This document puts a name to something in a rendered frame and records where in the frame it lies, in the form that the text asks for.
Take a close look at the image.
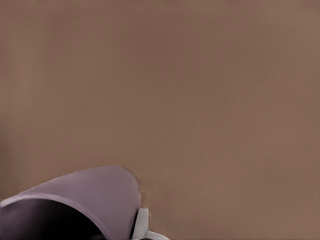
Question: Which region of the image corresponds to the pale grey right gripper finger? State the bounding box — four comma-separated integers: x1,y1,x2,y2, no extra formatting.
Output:
130,207,171,240

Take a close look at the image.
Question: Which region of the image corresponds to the purple cup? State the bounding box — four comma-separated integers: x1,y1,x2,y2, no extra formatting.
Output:
0,165,142,240

